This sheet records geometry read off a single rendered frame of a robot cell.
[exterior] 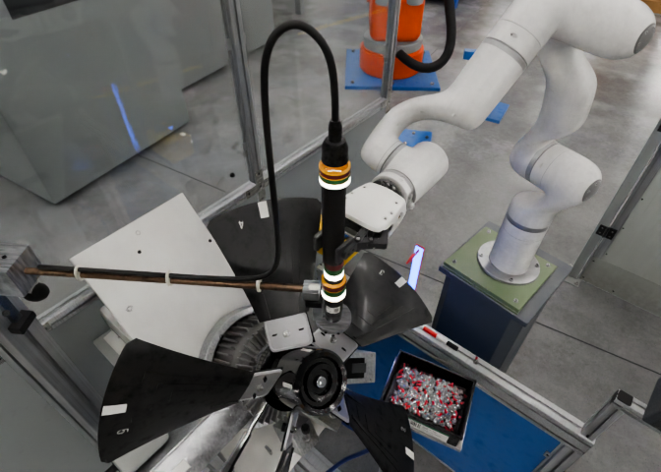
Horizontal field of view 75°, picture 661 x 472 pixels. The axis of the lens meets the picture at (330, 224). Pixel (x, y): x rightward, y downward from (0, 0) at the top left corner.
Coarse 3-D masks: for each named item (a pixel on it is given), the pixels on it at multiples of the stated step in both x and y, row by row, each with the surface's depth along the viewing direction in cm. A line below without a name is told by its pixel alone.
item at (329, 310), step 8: (336, 128) 53; (328, 136) 56; (336, 136) 54; (328, 144) 54; (336, 144) 54; (344, 144) 55; (328, 152) 55; (336, 152) 54; (344, 152) 55; (328, 160) 56; (336, 160) 55; (344, 160) 56; (328, 304) 77; (336, 304) 77; (328, 312) 79; (336, 312) 78; (328, 320) 81; (336, 320) 81
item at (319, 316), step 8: (304, 280) 77; (312, 280) 77; (304, 288) 76; (320, 288) 78; (304, 296) 76; (312, 296) 76; (320, 296) 78; (312, 304) 77; (320, 304) 77; (320, 312) 79; (344, 312) 83; (320, 320) 81; (344, 320) 81; (320, 328) 81; (328, 328) 80; (336, 328) 80; (344, 328) 80
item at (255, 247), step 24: (216, 216) 83; (240, 216) 83; (288, 216) 84; (312, 216) 84; (216, 240) 83; (240, 240) 83; (264, 240) 83; (288, 240) 83; (312, 240) 83; (240, 264) 83; (264, 264) 83; (288, 264) 82; (312, 264) 83; (264, 312) 83; (288, 312) 82
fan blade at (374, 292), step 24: (360, 264) 104; (384, 264) 105; (360, 288) 99; (384, 288) 100; (408, 288) 103; (360, 312) 94; (384, 312) 96; (408, 312) 98; (360, 336) 89; (384, 336) 91
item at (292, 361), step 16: (272, 352) 85; (288, 352) 82; (304, 352) 79; (320, 352) 79; (288, 368) 78; (304, 368) 76; (320, 368) 79; (336, 368) 82; (304, 384) 77; (336, 384) 81; (272, 400) 84; (288, 400) 78; (304, 400) 76; (320, 400) 78; (336, 400) 80; (320, 416) 77
